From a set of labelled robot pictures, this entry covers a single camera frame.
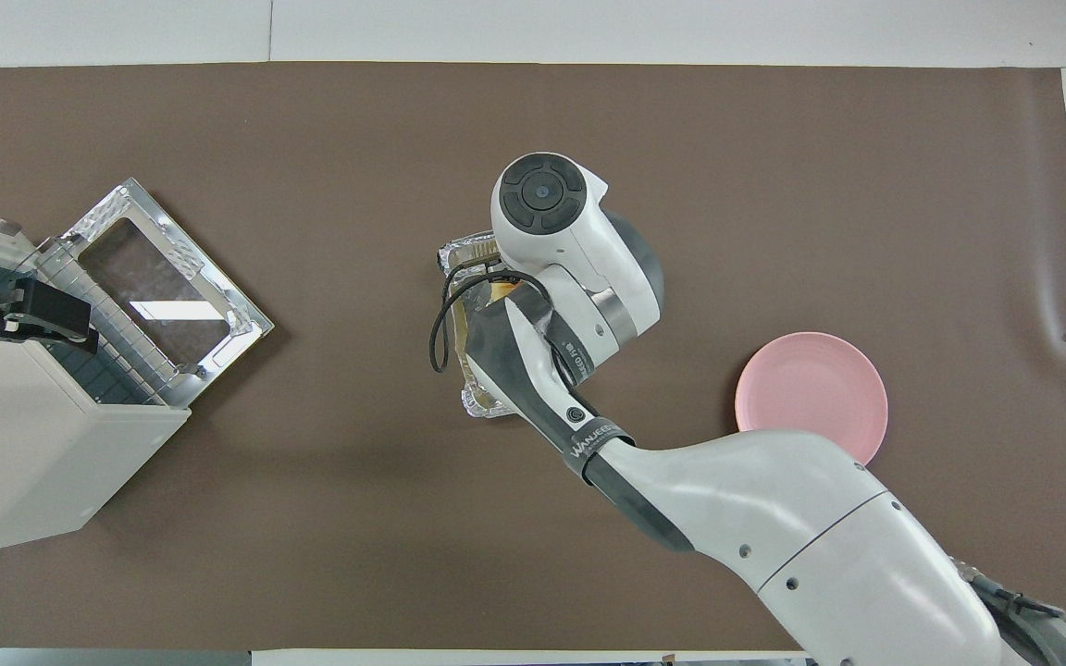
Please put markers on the aluminium foil tray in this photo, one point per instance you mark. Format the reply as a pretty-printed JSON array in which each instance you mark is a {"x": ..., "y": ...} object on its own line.
[{"x": 464, "y": 252}]

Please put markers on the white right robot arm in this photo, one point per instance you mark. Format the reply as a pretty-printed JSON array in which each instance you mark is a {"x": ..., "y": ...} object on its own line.
[{"x": 774, "y": 518}]

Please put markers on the brown table mat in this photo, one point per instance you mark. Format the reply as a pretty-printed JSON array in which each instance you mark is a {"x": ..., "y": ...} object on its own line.
[{"x": 311, "y": 518}]

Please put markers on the glass oven door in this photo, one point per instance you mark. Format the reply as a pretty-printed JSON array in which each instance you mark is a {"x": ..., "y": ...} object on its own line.
[{"x": 163, "y": 277}]

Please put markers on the golden bread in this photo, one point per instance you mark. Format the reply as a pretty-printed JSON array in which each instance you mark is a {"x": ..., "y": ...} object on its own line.
[{"x": 499, "y": 294}]

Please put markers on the white toaster oven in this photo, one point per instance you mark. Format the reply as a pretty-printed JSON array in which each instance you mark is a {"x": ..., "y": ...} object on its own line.
[{"x": 24, "y": 462}]

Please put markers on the pink round plate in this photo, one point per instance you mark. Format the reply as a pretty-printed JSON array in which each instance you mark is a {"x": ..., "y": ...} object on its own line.
[{"x": 811, "y": 384}]

